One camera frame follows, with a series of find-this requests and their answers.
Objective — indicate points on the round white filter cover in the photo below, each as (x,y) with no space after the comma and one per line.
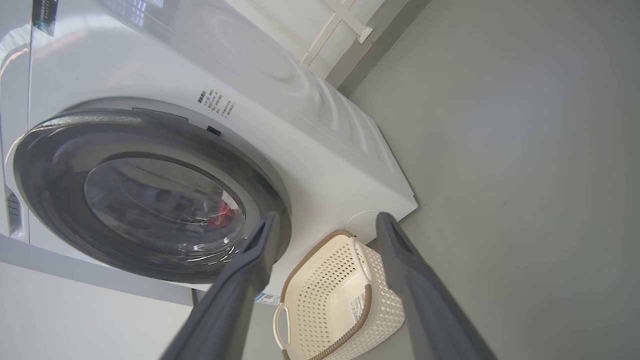
(362,225)

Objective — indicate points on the white barcode label sticker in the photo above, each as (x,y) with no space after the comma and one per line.
(358,306)

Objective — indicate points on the blue energy label sticker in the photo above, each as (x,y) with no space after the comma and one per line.
(267,299)

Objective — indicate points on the white front-load washing machine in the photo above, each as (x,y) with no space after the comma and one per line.
(320,150)

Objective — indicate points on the white metal railing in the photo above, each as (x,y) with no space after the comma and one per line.
(340,25)

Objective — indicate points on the round dark glass washer door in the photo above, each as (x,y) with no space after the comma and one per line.
(60,190)

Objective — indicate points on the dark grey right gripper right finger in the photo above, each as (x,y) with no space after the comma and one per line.
(425,300)

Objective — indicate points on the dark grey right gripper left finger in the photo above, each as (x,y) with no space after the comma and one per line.
(235,295)

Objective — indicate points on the cream perforated laundry basket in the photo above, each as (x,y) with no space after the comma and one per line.
(325,300)

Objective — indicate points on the red and white garment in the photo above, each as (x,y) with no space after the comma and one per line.
(224,216)

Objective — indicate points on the printed black text label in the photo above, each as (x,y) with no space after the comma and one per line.
(216,104)

